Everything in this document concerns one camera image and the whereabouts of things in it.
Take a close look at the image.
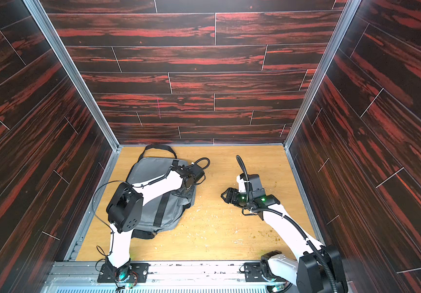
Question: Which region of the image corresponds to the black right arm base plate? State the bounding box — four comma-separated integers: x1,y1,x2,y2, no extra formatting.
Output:
239,262,282,283

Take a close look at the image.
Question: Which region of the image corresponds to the aluminium front rail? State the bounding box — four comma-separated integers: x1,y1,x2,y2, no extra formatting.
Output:
41,261,298,293

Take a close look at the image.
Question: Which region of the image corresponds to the aluminium right corner post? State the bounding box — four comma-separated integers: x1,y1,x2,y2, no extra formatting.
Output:
284,0,362,155

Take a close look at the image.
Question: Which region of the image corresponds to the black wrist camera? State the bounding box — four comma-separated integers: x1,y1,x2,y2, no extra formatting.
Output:
244,174,266,197
187,164,204,181

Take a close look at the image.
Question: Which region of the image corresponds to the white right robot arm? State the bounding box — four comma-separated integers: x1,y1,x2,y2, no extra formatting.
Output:
221,188,348,293

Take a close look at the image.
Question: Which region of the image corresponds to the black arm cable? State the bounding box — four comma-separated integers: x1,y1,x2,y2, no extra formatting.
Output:
235,154,339,293
184,156,211,173

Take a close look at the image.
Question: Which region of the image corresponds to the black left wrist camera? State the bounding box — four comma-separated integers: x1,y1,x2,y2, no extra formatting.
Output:
187,164,204,181

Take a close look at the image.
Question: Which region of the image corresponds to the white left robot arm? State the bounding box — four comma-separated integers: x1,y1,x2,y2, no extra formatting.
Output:
107,170,205,269

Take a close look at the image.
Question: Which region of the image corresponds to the aluminium left corner post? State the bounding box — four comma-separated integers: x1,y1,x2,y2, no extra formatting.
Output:
22,0,120,152

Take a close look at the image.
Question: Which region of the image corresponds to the grey zippered laptop bag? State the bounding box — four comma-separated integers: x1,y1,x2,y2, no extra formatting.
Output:
126,144,196,240

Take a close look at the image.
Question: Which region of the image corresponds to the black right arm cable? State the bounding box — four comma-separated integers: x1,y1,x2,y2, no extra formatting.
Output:
235,154,339,293

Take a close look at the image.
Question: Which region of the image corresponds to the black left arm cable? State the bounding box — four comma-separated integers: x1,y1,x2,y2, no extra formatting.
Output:
184,156,211,173

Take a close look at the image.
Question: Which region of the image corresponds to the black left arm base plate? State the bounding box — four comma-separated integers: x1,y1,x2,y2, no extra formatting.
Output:
97,262,149,284

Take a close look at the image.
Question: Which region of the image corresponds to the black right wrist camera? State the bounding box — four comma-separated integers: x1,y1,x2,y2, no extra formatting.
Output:
244,174,266,197

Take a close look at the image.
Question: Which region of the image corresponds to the aluminium corner post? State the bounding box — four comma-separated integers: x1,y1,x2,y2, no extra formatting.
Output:
284,0,362,155
22,0,120,152

